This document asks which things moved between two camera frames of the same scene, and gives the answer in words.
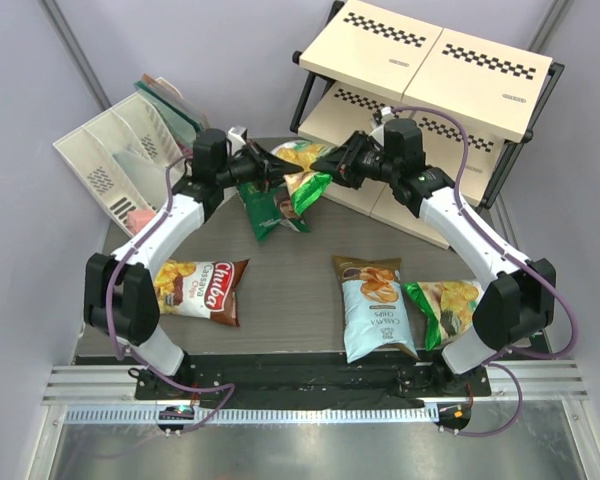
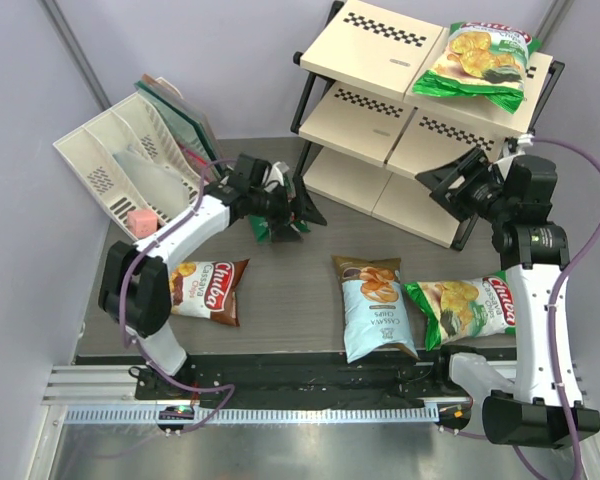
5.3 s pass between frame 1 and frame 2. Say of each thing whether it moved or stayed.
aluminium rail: stayed
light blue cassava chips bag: stayed
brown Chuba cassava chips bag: stayed
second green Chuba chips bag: stayed
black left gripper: moved
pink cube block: stayed
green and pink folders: stayed
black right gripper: moved
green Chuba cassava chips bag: moved
